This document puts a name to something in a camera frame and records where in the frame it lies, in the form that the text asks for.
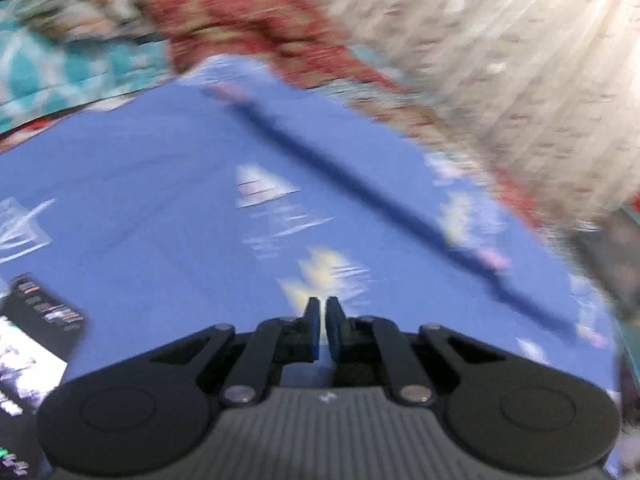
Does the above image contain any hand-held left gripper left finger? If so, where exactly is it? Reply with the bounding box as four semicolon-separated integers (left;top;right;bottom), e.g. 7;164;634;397
149;297;321;407

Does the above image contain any storage box with teal lid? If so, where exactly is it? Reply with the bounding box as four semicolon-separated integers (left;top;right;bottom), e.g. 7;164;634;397
572;202;640;323

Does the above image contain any red floral blanket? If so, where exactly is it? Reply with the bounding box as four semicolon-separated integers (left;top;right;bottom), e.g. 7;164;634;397
135;0;546;231

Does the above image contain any dark floral cloth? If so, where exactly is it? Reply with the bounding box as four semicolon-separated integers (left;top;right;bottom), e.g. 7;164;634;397
22;0;161;43

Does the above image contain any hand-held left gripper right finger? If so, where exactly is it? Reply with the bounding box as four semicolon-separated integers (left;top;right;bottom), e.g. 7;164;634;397
326;297;507;406

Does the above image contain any blue printed bedsheet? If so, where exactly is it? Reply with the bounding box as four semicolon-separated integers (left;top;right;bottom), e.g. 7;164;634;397
0;54;625;480

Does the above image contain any beige leaf-print curtain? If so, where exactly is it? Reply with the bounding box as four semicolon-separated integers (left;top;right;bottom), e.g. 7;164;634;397
250;0;640;231

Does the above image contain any black smartphone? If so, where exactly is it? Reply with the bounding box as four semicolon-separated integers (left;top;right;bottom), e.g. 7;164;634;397
0;274;89;479

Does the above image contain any teal patterned sheet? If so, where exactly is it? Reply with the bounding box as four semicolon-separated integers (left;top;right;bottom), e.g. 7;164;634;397
0;0;173;133

